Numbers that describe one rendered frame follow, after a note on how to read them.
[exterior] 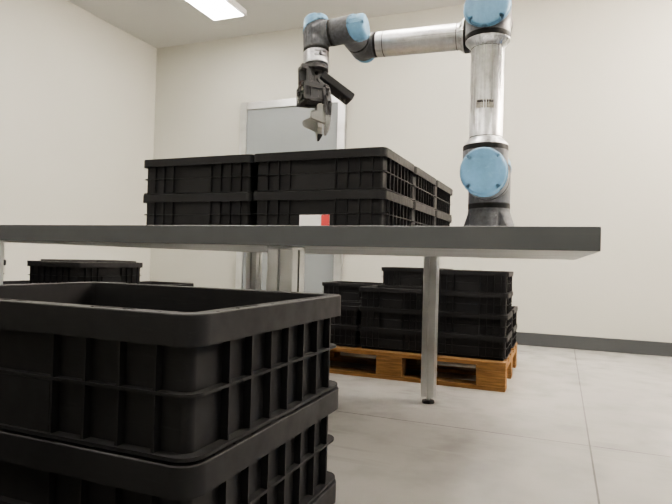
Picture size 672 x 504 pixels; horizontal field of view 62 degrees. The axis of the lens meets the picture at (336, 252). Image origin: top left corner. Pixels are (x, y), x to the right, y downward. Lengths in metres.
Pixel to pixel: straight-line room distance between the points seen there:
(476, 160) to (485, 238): 0.50
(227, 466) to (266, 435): 0.06
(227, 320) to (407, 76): 4.67
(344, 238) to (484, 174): 0.52
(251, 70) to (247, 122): 0.51
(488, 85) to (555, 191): 3.18
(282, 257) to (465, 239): 0.39
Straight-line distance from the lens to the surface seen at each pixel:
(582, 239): 0.98
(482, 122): 1.51
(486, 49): 1.56
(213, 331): 0.43
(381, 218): 1.46
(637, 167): 4.71
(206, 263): 5.65
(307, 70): 1.68
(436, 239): 1.00
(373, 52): 1.80
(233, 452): 0.48
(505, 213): 1.61
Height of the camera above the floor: 0.64
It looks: 1 degrees up
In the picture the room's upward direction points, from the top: 2 degrees clockwise
